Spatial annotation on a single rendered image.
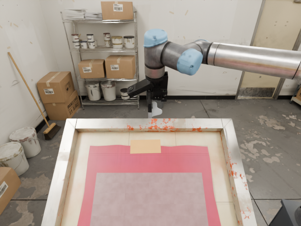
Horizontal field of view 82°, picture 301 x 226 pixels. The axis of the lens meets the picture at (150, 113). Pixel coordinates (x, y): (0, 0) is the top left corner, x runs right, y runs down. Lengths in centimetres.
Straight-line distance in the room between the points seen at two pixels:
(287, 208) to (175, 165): 53
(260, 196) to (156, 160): 210
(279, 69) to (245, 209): 40
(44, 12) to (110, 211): 394
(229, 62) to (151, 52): 25
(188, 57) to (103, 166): 43
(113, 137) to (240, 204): 44
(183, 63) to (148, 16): 323
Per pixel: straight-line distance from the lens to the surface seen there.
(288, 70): 61
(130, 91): 70
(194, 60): 52
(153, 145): 61
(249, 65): 61
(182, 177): 60
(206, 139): 65
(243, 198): 61
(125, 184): 59
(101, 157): 62
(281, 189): 280
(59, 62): 432
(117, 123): 61
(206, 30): 392
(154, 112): 72
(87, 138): 66
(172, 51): 55
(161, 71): 62
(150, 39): 56
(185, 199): 60
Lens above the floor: 189
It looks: 31 degrees down
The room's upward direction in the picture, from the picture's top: straight up
